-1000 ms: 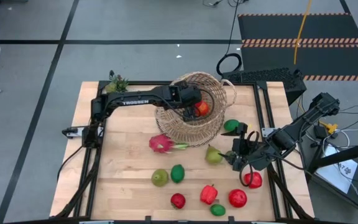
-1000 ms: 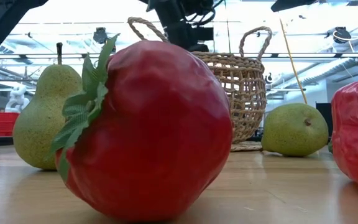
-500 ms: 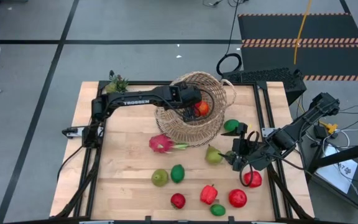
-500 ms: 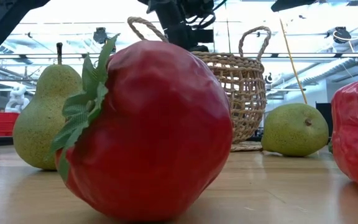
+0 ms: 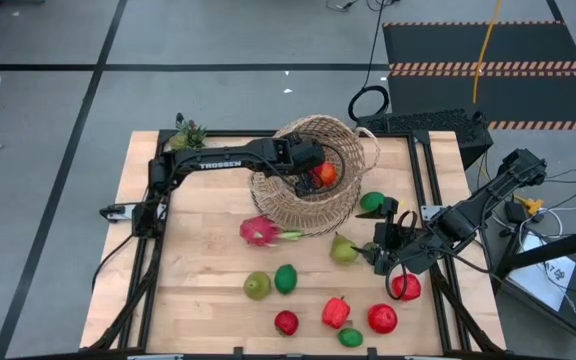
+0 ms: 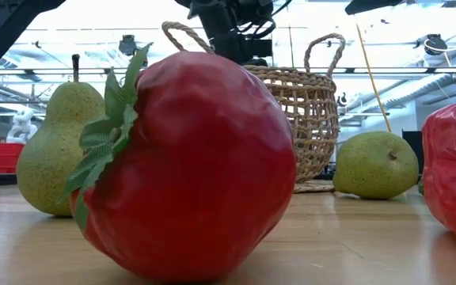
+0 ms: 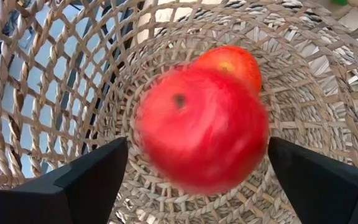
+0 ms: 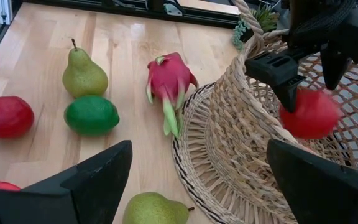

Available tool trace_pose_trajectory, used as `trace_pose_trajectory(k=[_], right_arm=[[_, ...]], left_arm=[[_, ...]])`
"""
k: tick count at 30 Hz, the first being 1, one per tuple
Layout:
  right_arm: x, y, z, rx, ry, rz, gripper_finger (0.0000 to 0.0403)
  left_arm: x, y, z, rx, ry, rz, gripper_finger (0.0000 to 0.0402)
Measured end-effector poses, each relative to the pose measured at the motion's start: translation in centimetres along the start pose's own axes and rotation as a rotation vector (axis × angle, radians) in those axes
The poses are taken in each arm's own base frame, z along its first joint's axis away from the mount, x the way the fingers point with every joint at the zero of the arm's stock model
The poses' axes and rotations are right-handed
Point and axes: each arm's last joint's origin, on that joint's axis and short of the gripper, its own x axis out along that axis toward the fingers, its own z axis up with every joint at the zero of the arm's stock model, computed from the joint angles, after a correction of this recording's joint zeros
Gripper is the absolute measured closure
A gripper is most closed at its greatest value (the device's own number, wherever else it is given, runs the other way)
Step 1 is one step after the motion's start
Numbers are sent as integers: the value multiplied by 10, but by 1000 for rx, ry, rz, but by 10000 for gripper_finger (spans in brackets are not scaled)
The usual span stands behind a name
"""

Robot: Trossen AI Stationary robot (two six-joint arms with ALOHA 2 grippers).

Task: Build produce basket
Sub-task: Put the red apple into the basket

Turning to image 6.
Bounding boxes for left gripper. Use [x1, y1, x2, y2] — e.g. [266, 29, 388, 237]
[207, 27, 271, 67]

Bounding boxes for woven wicker basket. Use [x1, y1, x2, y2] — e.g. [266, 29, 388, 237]
[161, 21, 347, 184]

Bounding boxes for red apple with green leaf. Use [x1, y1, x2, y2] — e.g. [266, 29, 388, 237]
[55, 42, 298, 283]

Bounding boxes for green pear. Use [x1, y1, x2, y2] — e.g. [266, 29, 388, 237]
[332, 130, 420, 200]
[16, 54, 107, 218]

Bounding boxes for red bell pepper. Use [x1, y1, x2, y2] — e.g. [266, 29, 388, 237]
[421, 101, 456, 245]

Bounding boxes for round woven mat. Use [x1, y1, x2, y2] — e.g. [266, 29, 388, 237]
[293, 179, 336, 195]

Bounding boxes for black panel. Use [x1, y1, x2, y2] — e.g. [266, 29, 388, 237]
[401, 130, 424, 175]

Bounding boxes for red storage bins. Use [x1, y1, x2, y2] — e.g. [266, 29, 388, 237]
[0, 142, 26, 175]

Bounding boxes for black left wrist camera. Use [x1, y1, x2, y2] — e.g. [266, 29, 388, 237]
[250, 38, 274, 59]

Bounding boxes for yellow cable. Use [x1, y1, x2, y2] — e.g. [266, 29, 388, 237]
[354, 23, 393, 134]

